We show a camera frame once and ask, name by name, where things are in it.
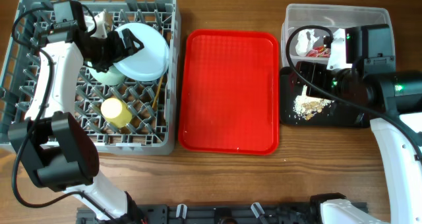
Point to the clear plastic bin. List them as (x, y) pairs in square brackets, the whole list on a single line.
[(333, 17)]

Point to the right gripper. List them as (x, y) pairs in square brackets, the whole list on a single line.
[(318, 73)]

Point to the light blue plate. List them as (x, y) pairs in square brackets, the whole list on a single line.
[(149, 63)]

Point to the red plastic tray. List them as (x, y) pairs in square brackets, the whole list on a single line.
[(230, 93)]

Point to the rice and nut scraps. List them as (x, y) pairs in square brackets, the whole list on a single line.
[(306, 107)]

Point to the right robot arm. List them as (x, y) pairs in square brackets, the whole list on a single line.
[(374, 86)]

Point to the yellow cup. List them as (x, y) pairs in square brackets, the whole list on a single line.
[(116, 112)]

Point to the white napkin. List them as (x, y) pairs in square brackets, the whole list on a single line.
[(305, 42)]

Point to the green bowl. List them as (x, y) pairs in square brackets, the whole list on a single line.
[(110, 78)]

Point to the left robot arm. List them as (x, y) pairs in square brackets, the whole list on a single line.
[(49, 143)]

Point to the black plastic tray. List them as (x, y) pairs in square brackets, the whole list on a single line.
[(338, 114)]

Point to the wooden chopstick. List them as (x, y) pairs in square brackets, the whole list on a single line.
[(157, 92)]

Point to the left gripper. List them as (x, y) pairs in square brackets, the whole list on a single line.
[(119, 51)]

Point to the grey dishwasher rack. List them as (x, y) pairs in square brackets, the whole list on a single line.
[(151, 131)]

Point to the red snack wrapper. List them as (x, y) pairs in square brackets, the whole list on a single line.
[(320, 51)]

